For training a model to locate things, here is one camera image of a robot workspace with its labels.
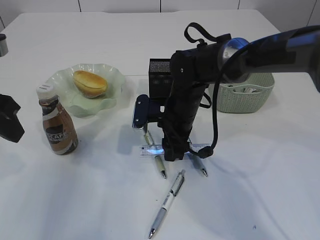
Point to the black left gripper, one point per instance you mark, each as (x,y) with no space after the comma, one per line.
(10,126)

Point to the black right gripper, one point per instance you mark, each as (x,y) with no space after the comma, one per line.
(177,122)

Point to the clear plastic ruler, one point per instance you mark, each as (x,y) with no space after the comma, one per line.
(157,150)

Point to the brown plastic drink bottle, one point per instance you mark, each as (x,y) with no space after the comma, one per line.
(57,123)

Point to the yellow bread roll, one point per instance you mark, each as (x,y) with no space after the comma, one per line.
(89,84)

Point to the large paper ball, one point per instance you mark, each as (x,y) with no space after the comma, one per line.
(245,90)

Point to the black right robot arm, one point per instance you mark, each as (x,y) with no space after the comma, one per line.
(227,60)

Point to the blue-grey pen under ruler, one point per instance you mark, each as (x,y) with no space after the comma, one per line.
(197,163)

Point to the yellow-green pen under ruler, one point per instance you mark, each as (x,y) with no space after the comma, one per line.
(158,160)

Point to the white blue-grip pen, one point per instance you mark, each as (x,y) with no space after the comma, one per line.
(166,204)

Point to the green wavy glass plate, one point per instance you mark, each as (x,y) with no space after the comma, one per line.
(74,101)

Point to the black mesh pen holder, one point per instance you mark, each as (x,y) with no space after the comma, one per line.
(159,78)

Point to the green woven plastic basket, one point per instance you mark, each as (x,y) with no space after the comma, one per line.
(245,103)

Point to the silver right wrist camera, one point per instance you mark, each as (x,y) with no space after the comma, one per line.
(140,113)

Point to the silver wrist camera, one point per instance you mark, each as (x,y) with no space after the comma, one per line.
(140,113)
(3,45)

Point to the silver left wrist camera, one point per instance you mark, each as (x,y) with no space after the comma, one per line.
(3,45)

